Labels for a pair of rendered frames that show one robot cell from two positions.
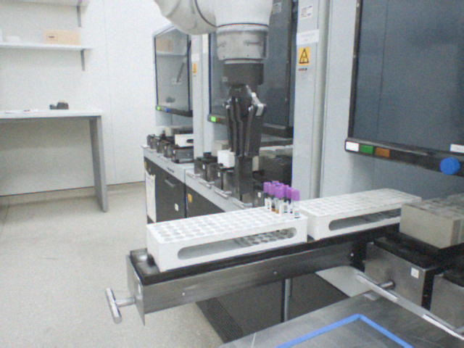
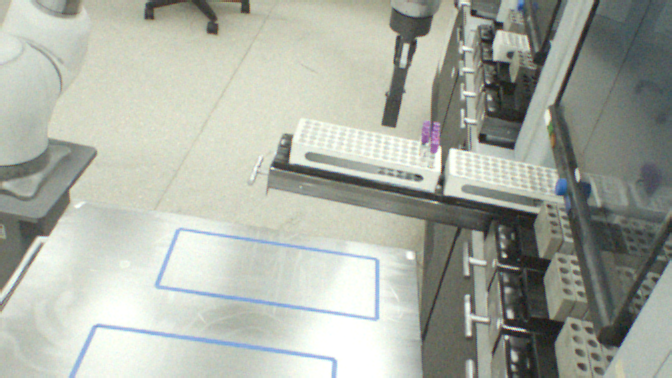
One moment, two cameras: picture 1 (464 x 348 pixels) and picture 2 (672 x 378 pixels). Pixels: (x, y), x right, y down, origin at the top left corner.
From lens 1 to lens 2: 0.80 m
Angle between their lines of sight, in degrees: 33
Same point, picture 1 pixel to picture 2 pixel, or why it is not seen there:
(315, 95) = (568, 31)
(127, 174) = not seen: outside the picture
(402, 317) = (404, 275)
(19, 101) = not seen: outside the picture
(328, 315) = (357, 248)
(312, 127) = (554, 69)
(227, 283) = (339, 194)
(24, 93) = not seen: outside the picture
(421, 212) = (546, 217)
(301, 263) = (416, 208)
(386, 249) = (497, 233)
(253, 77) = (409, 31)
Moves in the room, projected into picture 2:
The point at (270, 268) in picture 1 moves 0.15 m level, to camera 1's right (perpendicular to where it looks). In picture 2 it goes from (383, 199) to (450, 233)
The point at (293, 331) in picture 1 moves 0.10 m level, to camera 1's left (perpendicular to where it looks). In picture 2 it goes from (321, 244) to (275, 218)
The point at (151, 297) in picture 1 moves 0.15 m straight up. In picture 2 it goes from (274, 178) to (282, 113)
